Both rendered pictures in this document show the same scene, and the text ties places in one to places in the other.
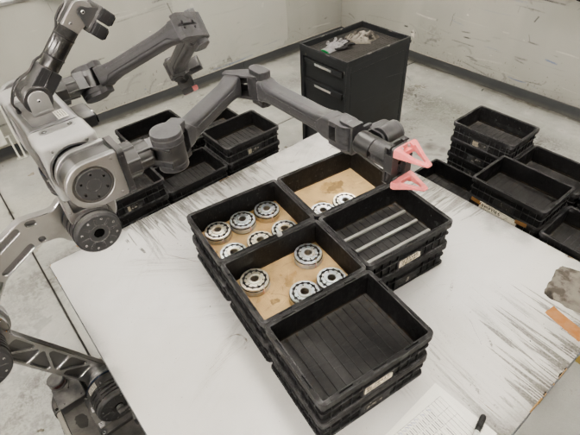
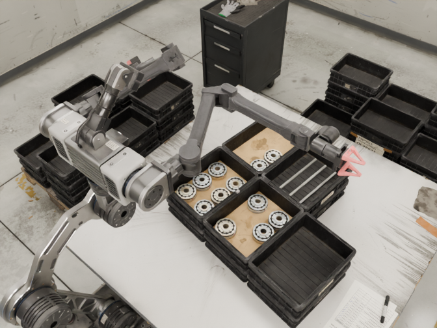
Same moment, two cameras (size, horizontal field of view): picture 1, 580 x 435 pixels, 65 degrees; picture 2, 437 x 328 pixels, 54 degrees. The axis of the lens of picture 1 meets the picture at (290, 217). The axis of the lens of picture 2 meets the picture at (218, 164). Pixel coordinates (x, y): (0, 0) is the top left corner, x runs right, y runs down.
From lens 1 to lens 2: 69 cm
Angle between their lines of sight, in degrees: 11
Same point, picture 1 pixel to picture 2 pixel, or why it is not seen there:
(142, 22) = not seen: outside the picture
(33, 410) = not seen: outside the picture
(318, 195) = (251, 152)
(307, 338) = (272, 264)
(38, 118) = (98, 151)
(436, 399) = (357, 289)
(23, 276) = not seen: outside the picture
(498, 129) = (361, 70)
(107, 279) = (103, 237)
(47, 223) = (84, 212)
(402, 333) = (333, 251)
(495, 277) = (381, 200)
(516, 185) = (381, 120)
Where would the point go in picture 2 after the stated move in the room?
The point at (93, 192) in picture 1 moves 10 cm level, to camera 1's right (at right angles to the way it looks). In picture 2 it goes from (153, 200) to (182, 195)
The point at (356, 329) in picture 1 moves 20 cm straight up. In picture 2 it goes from (302, 252) to (309, 229)
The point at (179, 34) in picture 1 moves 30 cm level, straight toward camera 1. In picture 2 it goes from (170, 67) to (199, 112)
